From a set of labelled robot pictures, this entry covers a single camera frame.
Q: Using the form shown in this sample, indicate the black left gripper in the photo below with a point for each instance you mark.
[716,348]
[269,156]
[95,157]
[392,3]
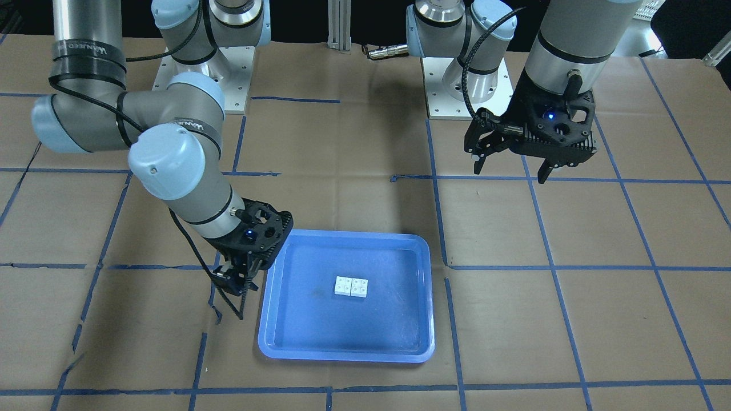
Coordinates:
[521,107]

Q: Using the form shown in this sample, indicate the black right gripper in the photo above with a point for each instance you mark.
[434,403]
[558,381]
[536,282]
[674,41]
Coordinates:
[227,249]

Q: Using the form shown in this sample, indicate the white block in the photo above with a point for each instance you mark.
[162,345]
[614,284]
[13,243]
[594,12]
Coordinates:
[359,287]
[343,286]

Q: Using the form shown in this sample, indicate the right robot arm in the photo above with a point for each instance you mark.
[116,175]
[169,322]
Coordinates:
[173,136]

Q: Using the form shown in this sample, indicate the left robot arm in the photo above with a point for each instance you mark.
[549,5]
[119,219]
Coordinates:
[575,37]

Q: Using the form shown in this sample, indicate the blue plastic tray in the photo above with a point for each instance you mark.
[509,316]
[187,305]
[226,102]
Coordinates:
[303,319]

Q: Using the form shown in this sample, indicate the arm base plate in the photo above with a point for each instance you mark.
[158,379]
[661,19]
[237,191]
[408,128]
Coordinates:
[443,90]
[231,68]

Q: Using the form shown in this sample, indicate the aluminium frame post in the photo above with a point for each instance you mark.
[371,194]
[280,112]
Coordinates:
[339,25]

